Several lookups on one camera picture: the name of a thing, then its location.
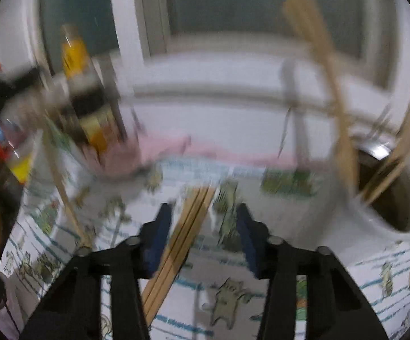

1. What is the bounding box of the wooden chopstick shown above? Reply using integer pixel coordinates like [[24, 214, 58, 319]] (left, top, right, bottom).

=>
[[140, 187, 200, 302], [141, 186, 216, 326], [42, 124, 92, 249], [144, 186, 208, 309]]

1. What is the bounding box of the large clear oil bottle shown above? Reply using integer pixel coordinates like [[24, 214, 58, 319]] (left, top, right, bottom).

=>
[[0, 85, 37, 184]]

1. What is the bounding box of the cat pattern table cloth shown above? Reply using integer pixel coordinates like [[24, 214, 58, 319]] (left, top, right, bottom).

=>
[[0, 127, 410, 340]]

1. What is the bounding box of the white steel utensil cup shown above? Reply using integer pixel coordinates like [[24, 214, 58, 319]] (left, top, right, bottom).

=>
[[311, 141, 410, 266]]

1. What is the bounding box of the dark soy sauce bottle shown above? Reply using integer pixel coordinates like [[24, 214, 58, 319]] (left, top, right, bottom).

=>
[[61, 24, 120, 155]]

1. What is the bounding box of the pink cloth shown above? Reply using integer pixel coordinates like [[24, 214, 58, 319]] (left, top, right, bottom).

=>
[[82, 132, 298, 177]]

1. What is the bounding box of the white framed window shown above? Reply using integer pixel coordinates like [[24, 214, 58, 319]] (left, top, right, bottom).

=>
[[39, 0, 397, 88]]

